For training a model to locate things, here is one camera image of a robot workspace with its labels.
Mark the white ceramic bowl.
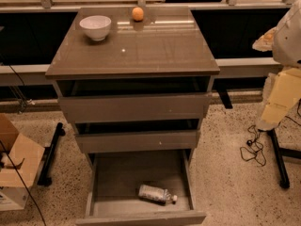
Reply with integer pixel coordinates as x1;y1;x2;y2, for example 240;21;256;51
79;15;111;40

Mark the black stand foot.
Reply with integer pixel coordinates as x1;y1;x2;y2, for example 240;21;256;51
267;130;301;189
38;122;65;186

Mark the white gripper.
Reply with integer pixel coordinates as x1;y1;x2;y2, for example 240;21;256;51
256;68;301;131

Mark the black left stand foot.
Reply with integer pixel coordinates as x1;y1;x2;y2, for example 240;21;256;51
38;122;65;186

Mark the black cable on floor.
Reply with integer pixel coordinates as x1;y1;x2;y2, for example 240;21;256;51
239;124;267;168

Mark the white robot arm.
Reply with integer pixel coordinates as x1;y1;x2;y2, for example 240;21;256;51
252;0;301;131

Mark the black cable at left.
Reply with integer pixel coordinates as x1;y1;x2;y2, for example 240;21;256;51
0;139;48;226

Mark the black right stand foot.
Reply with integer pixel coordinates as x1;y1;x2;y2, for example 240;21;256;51
267;130;301;189

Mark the brown cardboard box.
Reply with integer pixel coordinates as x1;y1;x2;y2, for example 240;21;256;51
0;113;44;187

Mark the grey middle drawer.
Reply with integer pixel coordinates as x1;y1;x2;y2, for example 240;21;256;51
75;119;199;153

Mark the orange fruit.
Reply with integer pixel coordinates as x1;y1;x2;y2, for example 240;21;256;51
132;7;144;22

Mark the white box under cardboard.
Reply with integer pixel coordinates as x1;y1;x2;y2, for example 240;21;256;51
0;187;28;211

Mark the grey drawer cabinet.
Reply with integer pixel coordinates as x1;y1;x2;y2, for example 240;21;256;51
44;6;221;162

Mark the grey top drawer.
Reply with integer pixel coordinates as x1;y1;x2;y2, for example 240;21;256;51
56;77;211;123

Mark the grey open bottom drawer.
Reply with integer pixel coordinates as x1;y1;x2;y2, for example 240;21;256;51
75;150;205;226

